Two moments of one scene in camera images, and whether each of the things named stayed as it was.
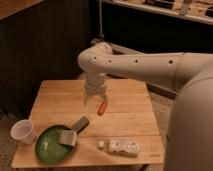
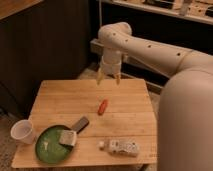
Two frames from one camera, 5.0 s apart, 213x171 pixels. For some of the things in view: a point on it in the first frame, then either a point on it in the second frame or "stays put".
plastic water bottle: [120, 147] stays put
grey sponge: [68, 137] stays put
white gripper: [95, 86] to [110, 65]
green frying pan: [48, 146] stays put
